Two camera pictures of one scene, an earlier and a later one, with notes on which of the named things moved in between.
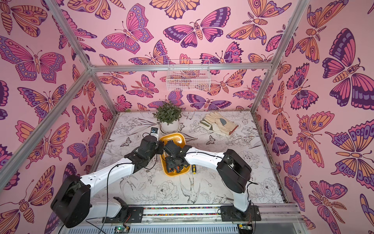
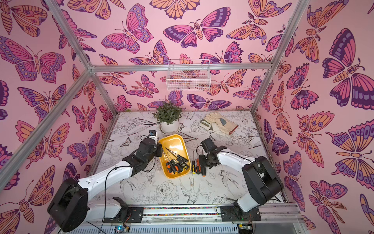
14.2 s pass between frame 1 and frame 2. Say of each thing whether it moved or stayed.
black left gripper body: stayed
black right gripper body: moved
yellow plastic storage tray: stayed
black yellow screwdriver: stayed
